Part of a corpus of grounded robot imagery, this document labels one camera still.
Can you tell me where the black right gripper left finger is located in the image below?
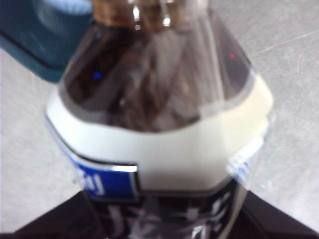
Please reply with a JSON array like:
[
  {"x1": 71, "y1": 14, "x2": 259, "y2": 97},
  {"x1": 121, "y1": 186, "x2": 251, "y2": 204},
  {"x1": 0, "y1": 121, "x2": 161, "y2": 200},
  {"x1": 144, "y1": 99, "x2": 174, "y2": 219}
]
[{"x1": 12, "y1": 190, "x2": 100, "y2": 239}]

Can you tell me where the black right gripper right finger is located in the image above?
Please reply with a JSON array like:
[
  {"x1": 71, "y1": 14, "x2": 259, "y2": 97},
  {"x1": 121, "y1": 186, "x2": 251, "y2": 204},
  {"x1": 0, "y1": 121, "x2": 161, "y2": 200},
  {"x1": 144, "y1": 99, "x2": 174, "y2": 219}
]
[{"x1": 231, "y1": 193, "x2": 319, "y2": 239}]

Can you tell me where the dark oolong tea bottle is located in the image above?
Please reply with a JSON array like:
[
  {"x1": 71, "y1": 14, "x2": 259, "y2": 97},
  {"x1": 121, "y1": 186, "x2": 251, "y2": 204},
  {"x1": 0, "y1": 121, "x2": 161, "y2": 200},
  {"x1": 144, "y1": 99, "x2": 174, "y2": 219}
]
[{"x1": 44, "y1": 0, "x2": 276, "y2": 239}]

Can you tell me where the blue ribbed plastic cup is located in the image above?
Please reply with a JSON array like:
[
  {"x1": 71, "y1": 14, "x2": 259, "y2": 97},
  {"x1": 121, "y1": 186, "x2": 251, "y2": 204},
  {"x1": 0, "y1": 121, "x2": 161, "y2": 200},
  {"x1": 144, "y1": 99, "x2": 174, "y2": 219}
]
[{"x1": 37, "y1": 0, "x2": 93, "y2": 15}]

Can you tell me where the dark blue rectangular tray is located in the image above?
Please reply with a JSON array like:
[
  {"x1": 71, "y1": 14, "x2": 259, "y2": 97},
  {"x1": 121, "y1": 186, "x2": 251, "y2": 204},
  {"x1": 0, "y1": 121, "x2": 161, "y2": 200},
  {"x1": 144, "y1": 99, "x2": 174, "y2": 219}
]
[{"x1": 0, "y1": 0, "x2": 95, "y2": 84}]

